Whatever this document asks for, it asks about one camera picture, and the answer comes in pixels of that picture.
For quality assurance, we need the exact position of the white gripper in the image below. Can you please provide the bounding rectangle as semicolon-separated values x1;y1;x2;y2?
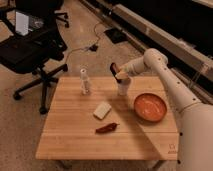
110;63;129;83

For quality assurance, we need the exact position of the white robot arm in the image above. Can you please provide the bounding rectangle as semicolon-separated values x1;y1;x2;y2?
113;48;213;171

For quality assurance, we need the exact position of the white ceramic cup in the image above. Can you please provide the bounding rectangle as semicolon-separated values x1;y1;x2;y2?
118;79;131;96

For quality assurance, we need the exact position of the clear plastic bottle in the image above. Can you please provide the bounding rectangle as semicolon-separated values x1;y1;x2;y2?
80;68;90;95

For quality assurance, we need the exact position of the black floor mat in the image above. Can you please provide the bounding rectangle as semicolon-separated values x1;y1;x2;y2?
105;28;127;44

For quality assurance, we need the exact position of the orange bowl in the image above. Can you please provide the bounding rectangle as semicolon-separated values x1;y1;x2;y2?
134;93;167;122

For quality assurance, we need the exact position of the wooden table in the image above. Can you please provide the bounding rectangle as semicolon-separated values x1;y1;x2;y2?
36;76;179;160

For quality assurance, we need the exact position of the red chili pepper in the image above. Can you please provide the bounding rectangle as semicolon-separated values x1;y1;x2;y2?
95;123;118;134

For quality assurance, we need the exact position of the black office chair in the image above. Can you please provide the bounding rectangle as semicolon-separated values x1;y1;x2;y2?
54;0;69;28
0;0;68;114

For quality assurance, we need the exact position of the black cable on floor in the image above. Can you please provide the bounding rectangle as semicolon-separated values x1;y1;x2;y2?
63;21;108;65

